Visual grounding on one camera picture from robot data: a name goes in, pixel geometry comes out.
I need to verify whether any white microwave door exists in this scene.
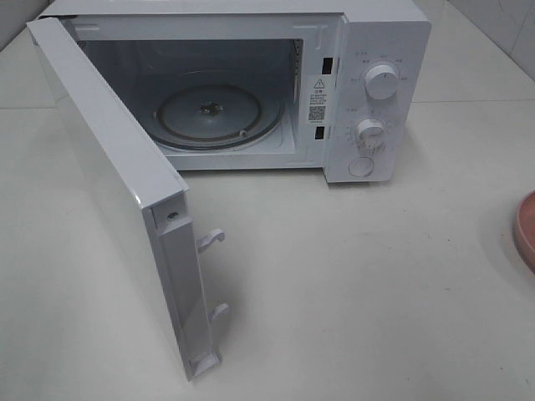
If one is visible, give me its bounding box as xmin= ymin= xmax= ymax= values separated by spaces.
xmin=28 ymin=18 xmax=228 ymax=378

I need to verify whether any pink plate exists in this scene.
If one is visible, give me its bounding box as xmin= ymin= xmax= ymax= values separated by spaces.
xmin=513 ymin=191 xmax=535 ymax=272

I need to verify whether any white timer knob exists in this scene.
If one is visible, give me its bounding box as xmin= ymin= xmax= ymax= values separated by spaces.
xmin=356 ymin=119 xmax=386 ymax=149

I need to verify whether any white power knob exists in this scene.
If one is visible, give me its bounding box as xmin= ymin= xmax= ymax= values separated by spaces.
xmin=364 ymin=62 xmax=400 ymax=100

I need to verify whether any round door release button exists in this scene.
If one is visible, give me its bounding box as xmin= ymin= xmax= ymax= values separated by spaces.
xmin=349 ymin=156 xmax=374 ymax=177

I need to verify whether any white microwave oven body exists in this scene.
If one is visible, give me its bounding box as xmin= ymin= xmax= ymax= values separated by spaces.
xmin=28 ymin=1 xmax=431 ymax=183

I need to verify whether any white warning label sticker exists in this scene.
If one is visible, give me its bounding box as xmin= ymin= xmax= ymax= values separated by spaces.
xmin=305 ymin=74 xmax=333 ymax=125

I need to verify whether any glass microwave turntable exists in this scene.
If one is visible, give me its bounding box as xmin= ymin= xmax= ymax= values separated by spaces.
xmin=151 ymin=84 xmax=284 ymax=150

